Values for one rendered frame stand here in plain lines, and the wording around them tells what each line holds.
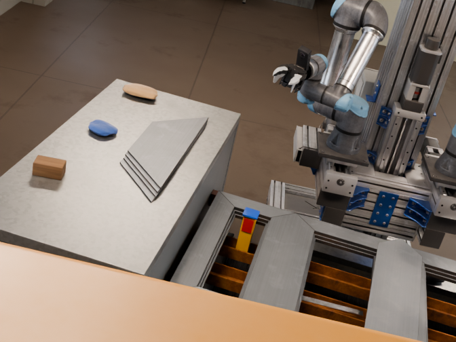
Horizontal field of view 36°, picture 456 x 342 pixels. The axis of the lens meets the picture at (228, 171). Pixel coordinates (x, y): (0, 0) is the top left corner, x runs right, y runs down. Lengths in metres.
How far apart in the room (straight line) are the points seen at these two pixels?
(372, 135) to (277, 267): 0.98
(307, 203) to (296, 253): 1.67
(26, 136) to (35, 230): 2.78
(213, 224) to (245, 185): 2.08
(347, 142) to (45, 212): 1.38
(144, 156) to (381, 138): 1.18
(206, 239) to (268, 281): 0.30
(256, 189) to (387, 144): 1.71
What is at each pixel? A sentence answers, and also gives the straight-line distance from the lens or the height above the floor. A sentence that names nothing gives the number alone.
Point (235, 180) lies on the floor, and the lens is 4.76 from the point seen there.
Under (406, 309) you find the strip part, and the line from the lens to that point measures 2.56.
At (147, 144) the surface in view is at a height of 1.07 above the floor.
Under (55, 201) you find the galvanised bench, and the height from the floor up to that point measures 1.05.
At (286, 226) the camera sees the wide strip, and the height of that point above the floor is 0.85.
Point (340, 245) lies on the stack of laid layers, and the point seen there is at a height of 0.83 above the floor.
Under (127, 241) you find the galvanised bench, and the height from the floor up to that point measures 1.05.
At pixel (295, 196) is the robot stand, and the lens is 4.33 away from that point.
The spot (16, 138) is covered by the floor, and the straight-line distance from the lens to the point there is 4.88.
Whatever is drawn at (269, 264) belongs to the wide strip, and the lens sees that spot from 2.53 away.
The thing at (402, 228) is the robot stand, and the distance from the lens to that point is 3.26.
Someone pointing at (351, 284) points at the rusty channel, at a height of 0.73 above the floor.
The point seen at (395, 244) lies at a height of 0.86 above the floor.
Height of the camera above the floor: 2.30
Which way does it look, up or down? 28 degrees down
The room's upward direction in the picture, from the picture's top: 13 degrees clockwise
